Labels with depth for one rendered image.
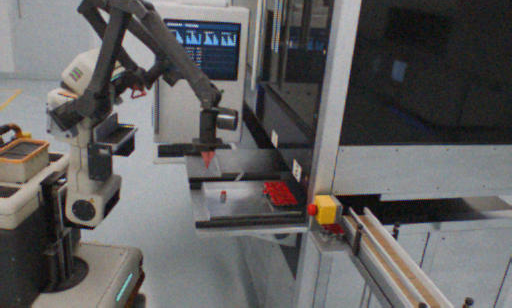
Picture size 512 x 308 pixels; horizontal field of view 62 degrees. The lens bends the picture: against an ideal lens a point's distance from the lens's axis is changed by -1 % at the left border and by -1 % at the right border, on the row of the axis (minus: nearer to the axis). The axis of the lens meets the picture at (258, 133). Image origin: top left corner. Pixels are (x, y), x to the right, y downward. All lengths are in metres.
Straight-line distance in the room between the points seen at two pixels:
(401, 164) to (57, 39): 6.02
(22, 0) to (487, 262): 6.42
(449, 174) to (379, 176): 0.29
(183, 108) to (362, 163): 1.16
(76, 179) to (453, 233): 1.55
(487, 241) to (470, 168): 0.39
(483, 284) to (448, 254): 0.29
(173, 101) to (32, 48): 4.93
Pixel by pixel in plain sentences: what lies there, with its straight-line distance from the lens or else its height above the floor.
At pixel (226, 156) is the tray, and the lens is 2.08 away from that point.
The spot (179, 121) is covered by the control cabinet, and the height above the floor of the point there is 0.93.
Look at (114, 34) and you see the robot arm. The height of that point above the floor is 1.49.
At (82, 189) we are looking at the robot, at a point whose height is 0.82.
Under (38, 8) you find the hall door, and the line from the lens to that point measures 7.00.
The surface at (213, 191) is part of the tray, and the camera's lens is 1.76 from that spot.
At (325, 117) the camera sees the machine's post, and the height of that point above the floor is 1.30.
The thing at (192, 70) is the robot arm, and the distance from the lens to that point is 1.43.
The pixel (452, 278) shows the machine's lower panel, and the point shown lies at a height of 0.59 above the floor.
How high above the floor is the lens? 1.71
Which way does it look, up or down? 20 degrees down
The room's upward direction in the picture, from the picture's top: 5 degrees clockwise
